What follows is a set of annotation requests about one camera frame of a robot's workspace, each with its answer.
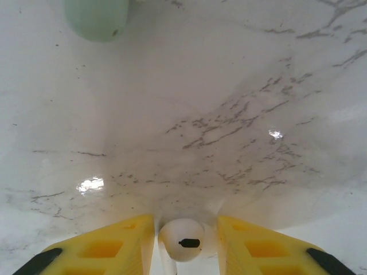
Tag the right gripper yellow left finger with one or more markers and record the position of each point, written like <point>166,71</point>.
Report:
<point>100,252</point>

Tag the mint green earbud charging case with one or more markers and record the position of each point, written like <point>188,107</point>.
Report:
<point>97,20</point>

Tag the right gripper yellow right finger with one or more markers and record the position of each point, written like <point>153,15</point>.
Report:
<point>258,252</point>

